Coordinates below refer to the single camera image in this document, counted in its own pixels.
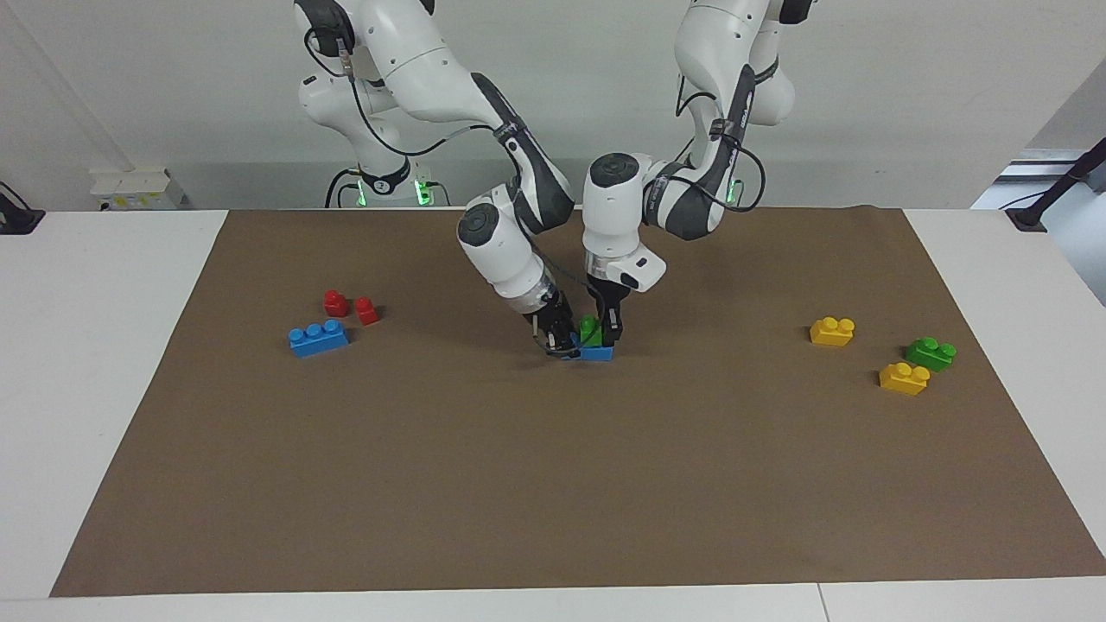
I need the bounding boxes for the blue three-stud toy brick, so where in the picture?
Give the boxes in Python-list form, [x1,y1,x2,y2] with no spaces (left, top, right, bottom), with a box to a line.
[288,319,350,358]
[566,333,615,362]

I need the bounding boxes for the brown table mat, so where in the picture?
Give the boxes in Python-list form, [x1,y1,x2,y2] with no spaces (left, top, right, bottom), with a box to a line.
[49,206,1106,599]

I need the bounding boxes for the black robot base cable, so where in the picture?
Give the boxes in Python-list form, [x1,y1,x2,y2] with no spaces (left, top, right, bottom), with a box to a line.
[324,167,362,209]

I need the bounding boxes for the black table clamp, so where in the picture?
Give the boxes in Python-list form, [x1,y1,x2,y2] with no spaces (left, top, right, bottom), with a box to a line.
[0,181,46,236]

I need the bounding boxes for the white wall socket box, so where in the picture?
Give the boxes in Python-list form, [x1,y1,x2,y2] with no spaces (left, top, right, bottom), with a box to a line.
[89,167,187,213]

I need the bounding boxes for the black stand with pole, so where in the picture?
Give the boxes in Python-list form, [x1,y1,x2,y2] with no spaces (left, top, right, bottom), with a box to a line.
[1005,136,1106,232]

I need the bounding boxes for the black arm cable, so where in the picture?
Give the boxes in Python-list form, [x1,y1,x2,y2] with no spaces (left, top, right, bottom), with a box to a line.
[304,26,519,158]
[674,73,767,213]

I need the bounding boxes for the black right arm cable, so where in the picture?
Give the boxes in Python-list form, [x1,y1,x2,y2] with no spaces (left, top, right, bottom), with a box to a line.
[304,26,519,158]

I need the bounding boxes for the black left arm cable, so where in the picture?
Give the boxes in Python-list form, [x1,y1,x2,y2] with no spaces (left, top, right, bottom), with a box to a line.
[674,73,767,213]

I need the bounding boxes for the yellow two-stud toy brick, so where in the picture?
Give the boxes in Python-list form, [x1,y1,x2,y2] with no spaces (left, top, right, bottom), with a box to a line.
[810,316,856,348]
[879,362,931,397]

